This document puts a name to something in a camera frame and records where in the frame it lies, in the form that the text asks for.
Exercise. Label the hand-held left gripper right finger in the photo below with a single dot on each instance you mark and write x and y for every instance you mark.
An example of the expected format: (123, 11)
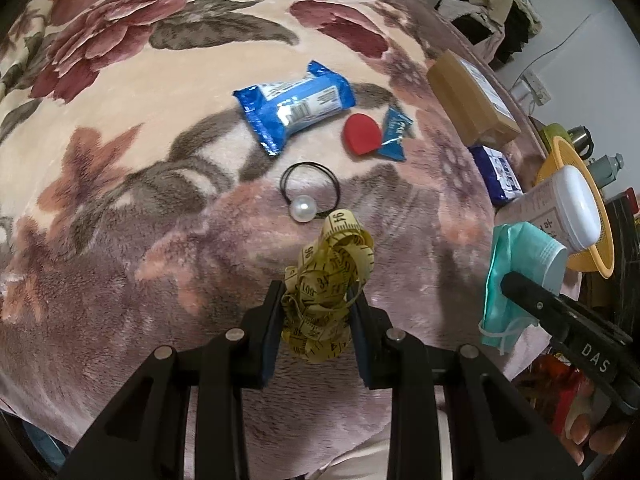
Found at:
(365, 350)

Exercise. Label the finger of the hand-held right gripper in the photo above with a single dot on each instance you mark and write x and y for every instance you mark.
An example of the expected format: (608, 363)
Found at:
(530, 295)

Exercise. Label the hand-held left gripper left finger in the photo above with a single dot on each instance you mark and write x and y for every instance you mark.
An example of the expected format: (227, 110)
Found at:
(270, 340)

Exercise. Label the teal face mask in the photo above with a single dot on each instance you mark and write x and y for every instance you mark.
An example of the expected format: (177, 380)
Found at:
(510, 275)

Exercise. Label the yellow measuring tape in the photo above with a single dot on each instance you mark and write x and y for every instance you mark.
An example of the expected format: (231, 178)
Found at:
(320, 285)

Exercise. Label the person's right hand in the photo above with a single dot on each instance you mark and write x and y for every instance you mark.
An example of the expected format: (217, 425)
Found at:
(590, 435)

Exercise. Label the red plastic packet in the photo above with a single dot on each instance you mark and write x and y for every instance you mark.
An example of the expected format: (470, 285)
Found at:
(555, 390)

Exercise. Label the white labelled jar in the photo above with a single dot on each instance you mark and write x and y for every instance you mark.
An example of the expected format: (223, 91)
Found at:
(575, 210)

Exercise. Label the dark blue tissue packet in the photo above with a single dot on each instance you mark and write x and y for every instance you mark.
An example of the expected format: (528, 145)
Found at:
(495, 175)

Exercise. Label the grey green bottle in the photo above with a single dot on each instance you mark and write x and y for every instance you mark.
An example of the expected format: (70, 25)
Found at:
(605, 172)

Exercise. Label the yellow plastic basket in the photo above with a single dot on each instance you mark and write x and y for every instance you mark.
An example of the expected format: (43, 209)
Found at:
(562, 155)

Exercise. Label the steel kettle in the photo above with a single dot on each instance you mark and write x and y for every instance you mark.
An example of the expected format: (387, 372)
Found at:
(580, 140)

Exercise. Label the green plastic bowl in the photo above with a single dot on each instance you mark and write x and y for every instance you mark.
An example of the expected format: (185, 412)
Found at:
(552, 132)

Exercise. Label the brown cardboard box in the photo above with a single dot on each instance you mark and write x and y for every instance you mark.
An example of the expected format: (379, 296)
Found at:
(465, 100)

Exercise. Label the white power strip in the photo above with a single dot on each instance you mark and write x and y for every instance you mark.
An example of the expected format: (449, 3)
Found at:
(535, 87)

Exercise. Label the small blue sachet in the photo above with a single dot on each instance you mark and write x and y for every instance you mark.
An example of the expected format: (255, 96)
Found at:
(395, 132)

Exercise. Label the large blue snack packet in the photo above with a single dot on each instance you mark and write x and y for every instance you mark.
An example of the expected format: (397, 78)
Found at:
(295, 105)

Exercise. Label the pile of clothes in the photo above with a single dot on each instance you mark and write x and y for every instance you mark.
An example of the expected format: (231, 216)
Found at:
(495, 15)

